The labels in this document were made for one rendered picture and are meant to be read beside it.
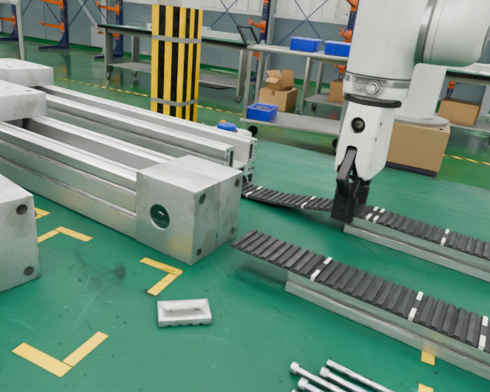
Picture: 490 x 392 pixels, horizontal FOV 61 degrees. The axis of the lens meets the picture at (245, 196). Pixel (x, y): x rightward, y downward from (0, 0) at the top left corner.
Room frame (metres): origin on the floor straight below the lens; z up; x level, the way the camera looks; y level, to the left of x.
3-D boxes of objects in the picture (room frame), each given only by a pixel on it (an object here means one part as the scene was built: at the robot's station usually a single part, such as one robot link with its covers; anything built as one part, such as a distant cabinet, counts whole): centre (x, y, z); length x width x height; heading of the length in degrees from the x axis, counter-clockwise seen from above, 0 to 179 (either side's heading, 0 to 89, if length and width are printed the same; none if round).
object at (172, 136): (0.87, 0.36, 0.82); 0.80 x 0.10 x 0.09; 60
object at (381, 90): (0.58, -0.16, 0.99); 0.09 x 0.08 x 0.03; 150
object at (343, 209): (0.54, -0.14, 0.83); 0.03 x 0.03 x 0.07; 60
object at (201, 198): (0.50, 0.06, 0.83); 0.12 x 0.09 x 0.10; 150
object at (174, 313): (0.33, 0.05, 0.78); 0.05 x 0.03 x 0.01; 105
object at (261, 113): (3.82, -0.33, 0.50); 1.03 x 0.55 x 1.01; 80
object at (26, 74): (1.00, 0.58, 0.87); 0.16 x 0.11 x 0.07; 60
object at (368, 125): (0.58, -0.16, 0.93); 0.10 x 0.07 x 0.11; 150
